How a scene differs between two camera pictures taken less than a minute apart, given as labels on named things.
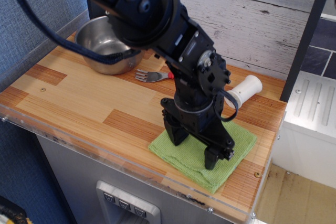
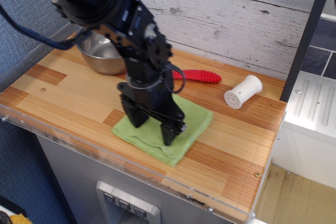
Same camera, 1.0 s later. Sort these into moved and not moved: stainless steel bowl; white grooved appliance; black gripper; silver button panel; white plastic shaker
Moved: black gripper
Not moved: white plastic shaker; stainless steel bowl; silver button panel; white grooved appliance
